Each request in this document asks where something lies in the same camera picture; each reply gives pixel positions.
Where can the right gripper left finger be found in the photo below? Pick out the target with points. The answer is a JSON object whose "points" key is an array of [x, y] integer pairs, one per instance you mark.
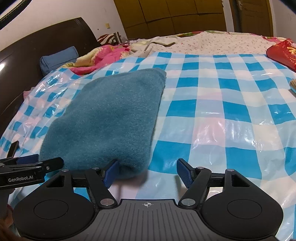
{"points": [[99, 180]]}

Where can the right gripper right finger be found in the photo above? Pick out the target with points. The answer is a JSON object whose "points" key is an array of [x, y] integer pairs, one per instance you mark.
{"points": [[195, 180]]}

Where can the teal fuzzy sweater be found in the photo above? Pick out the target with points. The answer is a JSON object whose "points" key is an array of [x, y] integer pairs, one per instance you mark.
{"points": [[111, 118]]}

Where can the blue checkered plastic sheet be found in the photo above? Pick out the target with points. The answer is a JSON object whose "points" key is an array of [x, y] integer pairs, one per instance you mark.
{"points": [[217, 111]]}

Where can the dark wooden headboard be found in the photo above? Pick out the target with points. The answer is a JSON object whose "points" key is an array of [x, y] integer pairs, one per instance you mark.
{"points": [[20, 62]]}

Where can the blue pillow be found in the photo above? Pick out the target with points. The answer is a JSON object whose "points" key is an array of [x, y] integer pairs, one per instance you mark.
{"points": [[54, 61]]}

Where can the pink floral quilt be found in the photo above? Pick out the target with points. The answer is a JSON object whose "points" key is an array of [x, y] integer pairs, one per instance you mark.
{"points": [[98, 58]]}

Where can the white dotted bed sheet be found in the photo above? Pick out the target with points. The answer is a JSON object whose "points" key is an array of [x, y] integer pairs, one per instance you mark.
{"points": [[204, 43]]}

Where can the red striped cloth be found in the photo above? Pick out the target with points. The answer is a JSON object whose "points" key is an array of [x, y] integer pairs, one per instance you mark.
{"points": [[107, 39]]}

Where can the red plastic bag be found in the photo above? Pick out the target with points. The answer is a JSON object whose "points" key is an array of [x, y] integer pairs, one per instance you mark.
{"points": [[283, 53]]}

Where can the brown wooden wardrobe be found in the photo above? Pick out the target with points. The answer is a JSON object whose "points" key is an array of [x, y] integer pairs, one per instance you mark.
{"points": [[144, 19]]}

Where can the brown wooden door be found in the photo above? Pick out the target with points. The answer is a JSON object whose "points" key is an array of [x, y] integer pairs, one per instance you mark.
{"points": [[252, 16]]}

